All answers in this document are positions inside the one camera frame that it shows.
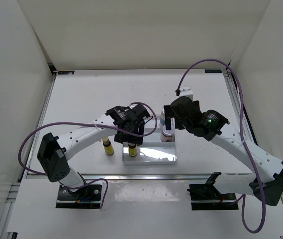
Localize yellow bottle beige cap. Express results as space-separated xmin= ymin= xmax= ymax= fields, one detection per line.
xmin=128 ymin=143 xmax=138 ymax=157

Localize brown spice jar front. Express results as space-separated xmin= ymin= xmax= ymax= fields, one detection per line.
xmin=160 ymin=126 xmax=175 ymax=142

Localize yellow bottle dark cap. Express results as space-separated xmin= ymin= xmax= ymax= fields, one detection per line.
xmin=102 ymin=139 xmax=114 ymax=156

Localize blue label shaker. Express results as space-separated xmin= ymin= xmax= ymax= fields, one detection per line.
xmin=129 ymin=104 xmax=137 ymax=109
xmin=159 ymin=107 xmax=174 ymax=128

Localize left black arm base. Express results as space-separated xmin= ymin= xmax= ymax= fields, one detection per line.
xmin=56 ymin=182 xmax=103 ymax=209

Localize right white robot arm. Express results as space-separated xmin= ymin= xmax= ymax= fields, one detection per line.
xmin=164 ymin=96 xmax=283 ymax=206

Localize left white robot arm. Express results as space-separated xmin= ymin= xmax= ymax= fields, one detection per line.
xmin=37 ymin=103 xmax=150 ymax=199

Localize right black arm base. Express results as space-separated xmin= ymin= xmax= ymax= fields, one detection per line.
xmin=187 ymin=172 xmax=239 ymax=211

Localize white tiered organizer tray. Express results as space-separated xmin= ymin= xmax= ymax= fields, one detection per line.
xmin=122 ymin=115 xmax=177 ymax=166

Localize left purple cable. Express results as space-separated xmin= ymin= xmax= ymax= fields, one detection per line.
xmin=18 ymin=101 xmax=159 ymax=208

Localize purple cable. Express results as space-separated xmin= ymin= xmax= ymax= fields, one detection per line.
xmin=18 ymin=101 xmax=159 ymax=208
xmin=175 ymin=58 xmax=266 ymax=234

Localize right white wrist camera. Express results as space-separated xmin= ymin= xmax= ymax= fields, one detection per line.
xmin=175 ymin=86 xmax=193 ymax=101

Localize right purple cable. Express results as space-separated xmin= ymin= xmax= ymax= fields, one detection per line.
xmin=175 ymin=58 xmax=266 ymax=234

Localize right aluminium rail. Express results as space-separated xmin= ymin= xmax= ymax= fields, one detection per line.
xmin=224 ymin=71 xmax=259 ymax=145

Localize aluminium rail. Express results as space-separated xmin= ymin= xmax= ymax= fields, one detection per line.
xmin=224 ymin=71 xmax=259 ymax=145
xmin=9 ymin=173 xmax=254 ymax=200

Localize front aluminium rail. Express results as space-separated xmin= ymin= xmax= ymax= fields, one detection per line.
xmin=9 ymin=173 xmax=254 ymax=200

